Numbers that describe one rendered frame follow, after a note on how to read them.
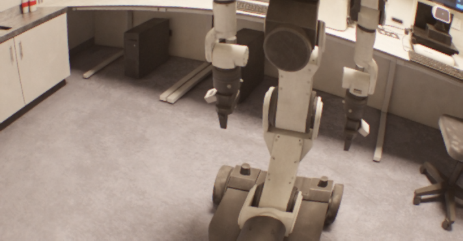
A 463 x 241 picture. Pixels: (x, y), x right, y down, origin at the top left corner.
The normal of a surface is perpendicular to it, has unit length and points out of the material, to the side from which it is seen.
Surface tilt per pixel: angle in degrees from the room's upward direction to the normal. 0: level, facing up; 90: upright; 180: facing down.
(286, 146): 60
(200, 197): 0
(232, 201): 0
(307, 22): 45
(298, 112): 86
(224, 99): 102
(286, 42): 90
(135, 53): 90
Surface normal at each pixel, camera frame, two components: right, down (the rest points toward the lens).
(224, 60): -0.29, 0.65
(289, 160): -0.23, 0.00
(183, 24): -0.43, 0.45
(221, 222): 0.04, -0.86
